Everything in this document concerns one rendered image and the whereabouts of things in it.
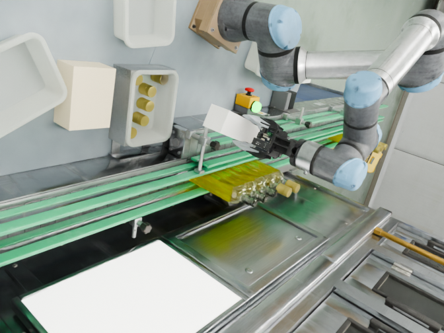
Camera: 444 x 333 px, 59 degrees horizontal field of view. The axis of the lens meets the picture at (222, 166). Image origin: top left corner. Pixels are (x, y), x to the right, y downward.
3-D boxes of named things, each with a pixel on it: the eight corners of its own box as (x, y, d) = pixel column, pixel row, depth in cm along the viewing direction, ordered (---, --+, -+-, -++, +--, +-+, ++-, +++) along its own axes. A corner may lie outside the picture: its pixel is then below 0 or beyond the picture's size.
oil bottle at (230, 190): (187, 180, 134) (236, 207, 122) (189, 165, 132) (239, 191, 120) (199, 177, 138) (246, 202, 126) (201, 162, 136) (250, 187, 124)
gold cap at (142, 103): (136, 97, 117) (146, 101, 115) (145, 96, 120) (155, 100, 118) (135, 108, 119) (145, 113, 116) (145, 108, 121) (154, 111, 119)
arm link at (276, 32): (266, -6, 120) (304, 0, 112) (271, 35, 129) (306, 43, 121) (242, 11, 114) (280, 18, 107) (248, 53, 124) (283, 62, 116)
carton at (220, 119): (211, 103, 101) (229, 110, 97) (254, 125, 121) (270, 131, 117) (202, 125, 101) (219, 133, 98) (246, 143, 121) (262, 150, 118)
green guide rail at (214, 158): (190, 159, 130) (207, 168, 125) (190, 156, 129) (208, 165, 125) (372, 114, 261) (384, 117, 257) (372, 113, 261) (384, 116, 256)
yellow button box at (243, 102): (232, 110, 161) (246, 115, 157) (236, 92, 158) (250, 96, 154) (242, 108, 166) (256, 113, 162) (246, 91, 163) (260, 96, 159)
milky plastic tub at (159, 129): (108, 139, 117) (126, 148, 112) (113, 63, 109) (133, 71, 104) (152, 131, 130) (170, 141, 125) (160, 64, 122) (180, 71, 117)
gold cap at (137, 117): (131, 111, 118) (141, 115, 116) (141, 110, 121) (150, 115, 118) (130, 123, 119) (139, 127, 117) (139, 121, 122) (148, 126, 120)
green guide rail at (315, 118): (193, 138, 127) (211, 147, 123) (193, 135, 127) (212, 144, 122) (376, 104, 258) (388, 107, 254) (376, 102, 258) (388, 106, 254)
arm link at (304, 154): (328, 148, 96) (315, 178, 97) (312, 142, 99) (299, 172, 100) (318, 142, 90) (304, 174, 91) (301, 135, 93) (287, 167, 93)
